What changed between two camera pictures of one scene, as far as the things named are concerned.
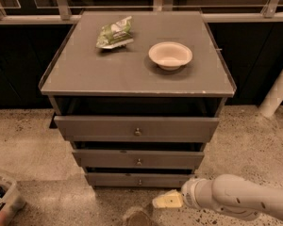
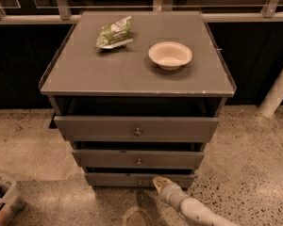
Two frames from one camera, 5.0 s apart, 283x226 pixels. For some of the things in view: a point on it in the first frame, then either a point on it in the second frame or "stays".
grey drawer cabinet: [138, 95] stays
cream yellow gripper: [190, 193] → [172, 192]
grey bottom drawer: [139, 180] stays
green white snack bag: [115, 35] stays
